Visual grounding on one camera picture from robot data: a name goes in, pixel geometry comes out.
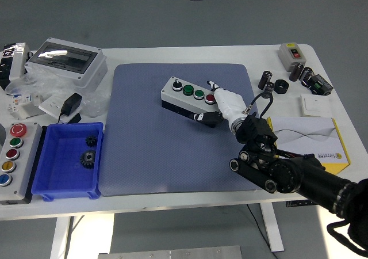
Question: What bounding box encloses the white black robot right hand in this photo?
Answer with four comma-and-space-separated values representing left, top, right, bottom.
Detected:
191, 80, 248, 128

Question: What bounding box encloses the grey four-button control box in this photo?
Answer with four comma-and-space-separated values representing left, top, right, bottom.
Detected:
160, 76, 223, 128

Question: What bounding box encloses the grey five-button control box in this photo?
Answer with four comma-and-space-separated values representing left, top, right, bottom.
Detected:
0, 121, 44, 205

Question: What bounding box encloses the black cylindrical capacitor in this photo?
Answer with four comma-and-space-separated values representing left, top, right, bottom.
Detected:
289, 62, 305, 83
258, 70, 273, 90
262, 81, 275, 99
298, 66, 314, 84

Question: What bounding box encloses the black hex nut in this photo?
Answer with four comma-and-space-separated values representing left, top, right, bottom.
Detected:
273, 79, 290, 95

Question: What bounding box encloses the yellow white cardboard box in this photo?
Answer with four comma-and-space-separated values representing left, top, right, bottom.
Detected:
266, 117, 351, 176

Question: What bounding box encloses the grey-blue table mat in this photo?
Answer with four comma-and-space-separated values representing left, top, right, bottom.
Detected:
99, 63, 261, 197

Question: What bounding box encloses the black module with green terminal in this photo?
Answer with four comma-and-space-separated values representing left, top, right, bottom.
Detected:
306, 74, 334, 96

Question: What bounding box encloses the black table control panel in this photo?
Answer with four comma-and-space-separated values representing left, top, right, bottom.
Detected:
286, 200, 317, 208

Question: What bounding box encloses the white table leg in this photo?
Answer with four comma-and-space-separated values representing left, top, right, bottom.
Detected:
260, 203, 285, 253
49, 216, 75, 259

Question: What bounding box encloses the large black bevel gear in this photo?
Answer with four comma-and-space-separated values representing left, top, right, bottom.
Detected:
79, 149, 97, 170

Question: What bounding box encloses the black power adapter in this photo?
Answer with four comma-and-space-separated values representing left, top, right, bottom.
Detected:
57, 93, 83, 124

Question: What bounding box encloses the clear plastic bag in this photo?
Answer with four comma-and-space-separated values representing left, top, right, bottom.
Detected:
4, 68, 112, 119

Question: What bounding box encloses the blue plastic bin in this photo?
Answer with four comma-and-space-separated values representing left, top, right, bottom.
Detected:
30, 122, 104, 202

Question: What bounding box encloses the white circuit breaker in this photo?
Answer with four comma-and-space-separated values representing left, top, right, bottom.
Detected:
6, 93, 44, 120

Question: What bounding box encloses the grey two-button switch box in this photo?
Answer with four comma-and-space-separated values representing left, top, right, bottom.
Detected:
278, 42, 306, 73

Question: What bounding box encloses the white wall switch plate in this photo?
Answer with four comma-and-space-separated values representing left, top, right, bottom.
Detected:
300, 93, 334, 118

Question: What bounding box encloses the black cable under table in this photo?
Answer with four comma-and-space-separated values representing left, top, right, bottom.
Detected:
246, 204, 278, 259

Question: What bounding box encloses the grey enclosure with clear lid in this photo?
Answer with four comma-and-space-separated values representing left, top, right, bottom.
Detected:
24, 37, 109, 92

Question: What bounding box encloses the white wall socket plate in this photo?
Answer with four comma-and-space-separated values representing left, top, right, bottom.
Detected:
38, 94, 83, 122

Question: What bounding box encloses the grey enclosure with black base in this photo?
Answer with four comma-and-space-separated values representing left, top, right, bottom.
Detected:
0, 42, 34, 92

